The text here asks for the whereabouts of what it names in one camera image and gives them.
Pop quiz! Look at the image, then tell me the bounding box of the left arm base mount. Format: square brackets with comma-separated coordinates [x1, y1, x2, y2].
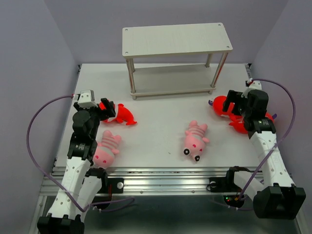
[86, 168, 124, 203]

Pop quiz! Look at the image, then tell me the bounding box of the red plush purple horn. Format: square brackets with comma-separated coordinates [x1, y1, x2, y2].
[228, 112, 278, 135]

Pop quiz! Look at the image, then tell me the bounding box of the red shark plush white belly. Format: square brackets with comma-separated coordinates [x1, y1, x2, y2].
[208, 96, 242, 120]

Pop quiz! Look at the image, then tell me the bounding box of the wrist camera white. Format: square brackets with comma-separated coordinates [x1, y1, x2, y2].
[243, 78, 262, 96]
[73, 90, 97, 109]

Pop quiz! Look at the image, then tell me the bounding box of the pink striped plush centre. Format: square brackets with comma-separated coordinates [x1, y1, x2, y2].
[183, 120, 210, 162]

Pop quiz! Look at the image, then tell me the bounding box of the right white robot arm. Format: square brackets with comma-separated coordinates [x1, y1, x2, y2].
[223, 89, 306, 220]

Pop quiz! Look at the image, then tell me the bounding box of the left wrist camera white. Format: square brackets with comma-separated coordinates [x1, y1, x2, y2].
[73, 90, 97, 109]

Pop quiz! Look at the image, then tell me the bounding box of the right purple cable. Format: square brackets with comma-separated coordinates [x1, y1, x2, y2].
[209, 78, 297, 212]

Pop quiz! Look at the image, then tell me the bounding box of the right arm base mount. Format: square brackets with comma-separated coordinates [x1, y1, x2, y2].
[206, 166, 251, 211]

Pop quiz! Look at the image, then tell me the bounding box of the pink striped plush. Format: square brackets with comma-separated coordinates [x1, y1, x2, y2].
[93, 130, 122, 169]
[183, 120, 210, 162]

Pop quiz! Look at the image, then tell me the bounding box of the white two-tier shelf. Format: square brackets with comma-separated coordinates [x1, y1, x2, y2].
[122, 22, 233, 99]

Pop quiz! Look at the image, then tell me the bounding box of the red shark plush toy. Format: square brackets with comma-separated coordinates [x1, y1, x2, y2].
[102, 103, 137, 125]

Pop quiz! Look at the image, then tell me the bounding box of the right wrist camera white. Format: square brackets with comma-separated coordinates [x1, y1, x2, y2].
[243, 78, 262, 96]

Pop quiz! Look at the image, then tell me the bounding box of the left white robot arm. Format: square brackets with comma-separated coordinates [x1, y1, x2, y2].
[37, 98, 116, 234]

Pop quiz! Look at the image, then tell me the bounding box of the aluminium rail frame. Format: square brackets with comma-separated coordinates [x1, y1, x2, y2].
[29, 63, 308, 234]

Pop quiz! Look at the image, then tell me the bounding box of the pink striped plush left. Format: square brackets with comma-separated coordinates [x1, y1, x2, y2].
[93, 130, 122, 169]

